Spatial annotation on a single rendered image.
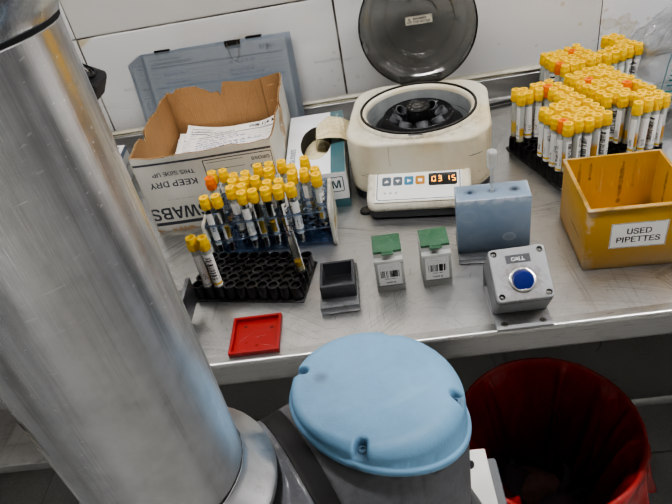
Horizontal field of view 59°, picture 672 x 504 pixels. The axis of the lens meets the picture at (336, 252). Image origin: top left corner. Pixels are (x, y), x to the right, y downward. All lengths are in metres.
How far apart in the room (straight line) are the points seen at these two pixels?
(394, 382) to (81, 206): 0.25
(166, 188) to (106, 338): 0.81
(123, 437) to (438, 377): 0.21
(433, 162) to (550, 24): 0.47
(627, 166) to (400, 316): 0.39
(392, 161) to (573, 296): 0.35
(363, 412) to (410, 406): 0.03
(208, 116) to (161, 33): 0.18
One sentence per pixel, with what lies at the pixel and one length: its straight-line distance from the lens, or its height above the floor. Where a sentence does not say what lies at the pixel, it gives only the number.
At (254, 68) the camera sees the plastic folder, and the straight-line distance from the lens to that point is 1.26.
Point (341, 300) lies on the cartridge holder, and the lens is 0.82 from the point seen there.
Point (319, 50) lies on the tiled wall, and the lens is 1.27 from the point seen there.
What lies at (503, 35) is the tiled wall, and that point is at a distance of 1.31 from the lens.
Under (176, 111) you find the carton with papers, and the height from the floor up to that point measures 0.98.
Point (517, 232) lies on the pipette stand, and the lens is 0.87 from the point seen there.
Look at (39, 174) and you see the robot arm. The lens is 0.21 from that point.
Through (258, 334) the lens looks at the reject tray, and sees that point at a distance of 0.82.
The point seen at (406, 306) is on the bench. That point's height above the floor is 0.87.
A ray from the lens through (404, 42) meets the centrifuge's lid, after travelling 1.22.
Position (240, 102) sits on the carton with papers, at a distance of 1.25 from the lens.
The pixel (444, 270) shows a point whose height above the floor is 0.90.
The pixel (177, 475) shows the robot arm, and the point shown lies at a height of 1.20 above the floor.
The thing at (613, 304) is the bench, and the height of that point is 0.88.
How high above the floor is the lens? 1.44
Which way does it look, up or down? 37 degrees down
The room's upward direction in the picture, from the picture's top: 12 degrees counter-clockwise
